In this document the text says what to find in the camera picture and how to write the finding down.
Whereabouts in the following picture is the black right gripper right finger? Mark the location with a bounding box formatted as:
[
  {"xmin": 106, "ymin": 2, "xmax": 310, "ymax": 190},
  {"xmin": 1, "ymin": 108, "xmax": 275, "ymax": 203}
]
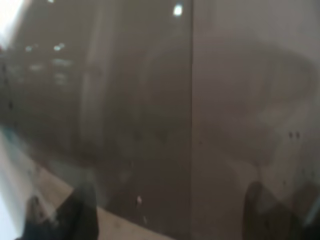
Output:
[{"xmin": 243, "ymin": 181, "xmax": 320, "ymax": 240}]

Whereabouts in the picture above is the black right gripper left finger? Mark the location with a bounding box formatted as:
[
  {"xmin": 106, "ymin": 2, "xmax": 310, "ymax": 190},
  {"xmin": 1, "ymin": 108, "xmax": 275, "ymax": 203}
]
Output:
[{"xmin": 19, "ymin": 183, "xmax": 99, "ymax": 240}]

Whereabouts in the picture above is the smoky transparent water bottle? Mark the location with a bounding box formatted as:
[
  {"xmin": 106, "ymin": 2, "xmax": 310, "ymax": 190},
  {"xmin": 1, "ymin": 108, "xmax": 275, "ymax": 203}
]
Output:
[{"xmin": 0, "ymin": 0, "xmax": 320, "ymax": 240}]

